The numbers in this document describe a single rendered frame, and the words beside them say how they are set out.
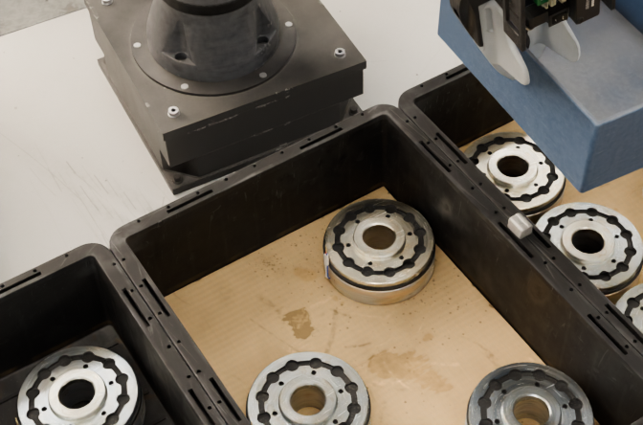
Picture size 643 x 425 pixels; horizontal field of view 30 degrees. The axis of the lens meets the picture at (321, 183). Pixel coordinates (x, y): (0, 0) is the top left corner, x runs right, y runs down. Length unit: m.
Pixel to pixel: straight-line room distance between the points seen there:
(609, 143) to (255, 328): 0.39
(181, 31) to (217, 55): 0.05
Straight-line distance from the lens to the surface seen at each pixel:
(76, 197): 1.39
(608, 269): 1.11
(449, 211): 1.09
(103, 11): 1.44
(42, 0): 2.79
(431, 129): 1.11
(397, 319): 1.09
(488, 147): 1.19
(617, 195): 1.21
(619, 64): 0.99
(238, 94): 1.33
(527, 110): 0.91
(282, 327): 1.09
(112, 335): 1.11
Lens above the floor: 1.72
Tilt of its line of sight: 48 degrees down
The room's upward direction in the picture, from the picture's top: 2 degrees counter-clockwise
